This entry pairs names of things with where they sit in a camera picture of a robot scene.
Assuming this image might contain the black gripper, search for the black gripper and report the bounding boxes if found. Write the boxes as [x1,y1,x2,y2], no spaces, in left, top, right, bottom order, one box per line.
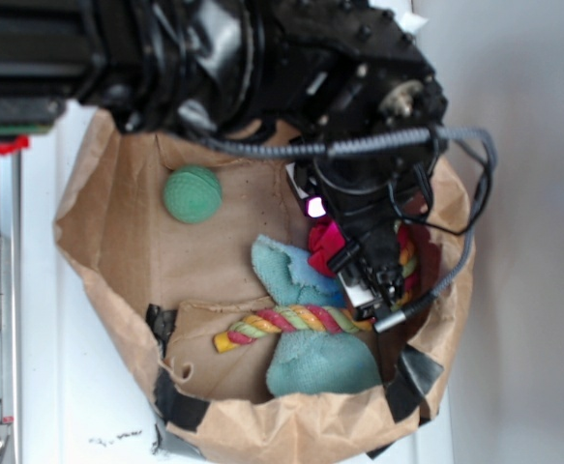
[311,146,436,321]

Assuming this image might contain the red paper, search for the red paper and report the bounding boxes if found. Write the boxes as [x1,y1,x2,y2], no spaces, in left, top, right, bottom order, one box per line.
[308,217,345,277]

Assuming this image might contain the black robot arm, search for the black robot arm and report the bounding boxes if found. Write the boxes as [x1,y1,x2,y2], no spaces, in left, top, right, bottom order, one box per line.
[0,1,447,319]

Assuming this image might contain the teal terry cloth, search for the teal terry cloth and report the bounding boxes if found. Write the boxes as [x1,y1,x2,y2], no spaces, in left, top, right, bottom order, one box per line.
[251,235,382,397]

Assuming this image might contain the green rubber ball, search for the green rubber ball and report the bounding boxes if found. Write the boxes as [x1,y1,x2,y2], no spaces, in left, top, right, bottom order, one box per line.
[163,165,223,224]

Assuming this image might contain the brown paper lined box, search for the brown paper lined box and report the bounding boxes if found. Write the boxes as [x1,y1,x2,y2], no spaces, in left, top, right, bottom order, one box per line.
[54,111,473,463]

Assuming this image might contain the grey braided cable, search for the grey braided cable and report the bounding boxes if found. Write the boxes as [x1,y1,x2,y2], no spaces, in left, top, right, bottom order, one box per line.
[198,124,499,334]

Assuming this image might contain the wrist camera with pink light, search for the wrist camera with pink light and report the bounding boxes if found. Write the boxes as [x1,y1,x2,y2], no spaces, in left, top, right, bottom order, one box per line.
[285,161,327,218]

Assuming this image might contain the multicolour twisted rope toy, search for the multicolour twisted rope toy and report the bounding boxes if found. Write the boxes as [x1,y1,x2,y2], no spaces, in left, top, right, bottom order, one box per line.
[213,225,420,354]

